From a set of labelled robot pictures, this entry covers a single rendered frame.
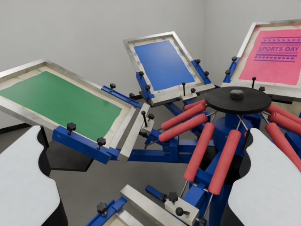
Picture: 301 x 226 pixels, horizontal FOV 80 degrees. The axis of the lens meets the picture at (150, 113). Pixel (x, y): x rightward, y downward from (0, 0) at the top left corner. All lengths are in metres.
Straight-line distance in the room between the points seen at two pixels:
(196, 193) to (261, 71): 1.26
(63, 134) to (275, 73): 1.61
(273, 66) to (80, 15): 3.24
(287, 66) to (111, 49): 3.10
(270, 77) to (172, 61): 0.85
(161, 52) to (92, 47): 2.25
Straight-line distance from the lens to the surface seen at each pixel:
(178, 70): 1.80
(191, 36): 4.63
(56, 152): 1.51
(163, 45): 2.04
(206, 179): 0.93
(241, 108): 0.93
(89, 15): 3.97
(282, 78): 1.78
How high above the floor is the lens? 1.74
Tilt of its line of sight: 28 degrees down
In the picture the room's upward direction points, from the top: 8 degrees counter-clockwise
